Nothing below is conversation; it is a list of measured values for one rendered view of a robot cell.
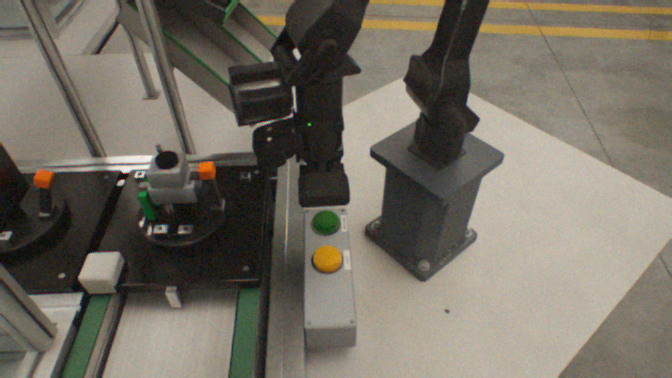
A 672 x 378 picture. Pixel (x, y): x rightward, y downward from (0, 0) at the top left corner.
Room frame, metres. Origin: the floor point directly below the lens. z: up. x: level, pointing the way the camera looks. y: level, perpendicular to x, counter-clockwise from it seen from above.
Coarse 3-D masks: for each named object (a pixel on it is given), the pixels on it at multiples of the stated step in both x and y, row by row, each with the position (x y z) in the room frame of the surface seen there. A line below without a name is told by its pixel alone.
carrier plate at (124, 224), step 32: (128, 192) 0.52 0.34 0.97; (256, 192) 0.52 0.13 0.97; (128, 224) 0.45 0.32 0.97; (256, 224) 0.45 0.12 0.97; (128, 256) 0.39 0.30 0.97; (160, 256) 0.39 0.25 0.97; (192, 256) 0.39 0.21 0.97; (224, 256) 0.39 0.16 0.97; (256, 256) 0.39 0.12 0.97; (128, 288) 0.34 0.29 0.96; (160, 288) 0.35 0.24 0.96; (192, 288) 0.35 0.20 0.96; (224, 288) 0.35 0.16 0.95
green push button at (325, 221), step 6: (318, 216) 0.47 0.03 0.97; (324, 216) 0.47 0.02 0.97; (330, 216) 0.47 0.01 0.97; (336, 216) 0.47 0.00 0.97; (318, 222) 0.46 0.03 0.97; (324, 222) 0.46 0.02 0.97; (330, 222) 0.46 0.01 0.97; (336, 222) 0.46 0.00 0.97; (318, 228) 0.45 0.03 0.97; (324, 228) 0.45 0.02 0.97; (330, 228) 0.45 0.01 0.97
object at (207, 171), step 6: (210, 162) 0.48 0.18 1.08; (204, 168) 0.46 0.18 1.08; (210, 168) 0.46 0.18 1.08; (192, 174) 0.47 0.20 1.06; (198, 174) 0.46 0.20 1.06; (204, 174) 0.46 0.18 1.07; (210, 174) 0.46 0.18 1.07; (192, 180) 0.46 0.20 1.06; (210, 180) 0.46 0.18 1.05; (210, 186) 0.46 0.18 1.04; (216, 186) 0.47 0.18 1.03; (210, 192) 0.46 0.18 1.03; (216, 192) 0.46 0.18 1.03; (210, 198) 0.46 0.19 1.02; (216, 198) 0.46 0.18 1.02; (216, 204) 0.46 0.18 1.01
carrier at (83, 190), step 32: (32, 192) 0.50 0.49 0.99; (64, 192) 0.52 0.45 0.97; (96, 192) 0.52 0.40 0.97; (32, 224) 0.44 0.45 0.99; (64, 224) 0.45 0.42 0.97; (96, 224) 0.45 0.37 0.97; (0, 256) 0.38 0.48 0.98; (32, 256) 0.39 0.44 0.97; (64, 256) 0.39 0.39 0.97; (32, 288) 0.34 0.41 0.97; (64, 288) 0.34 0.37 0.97
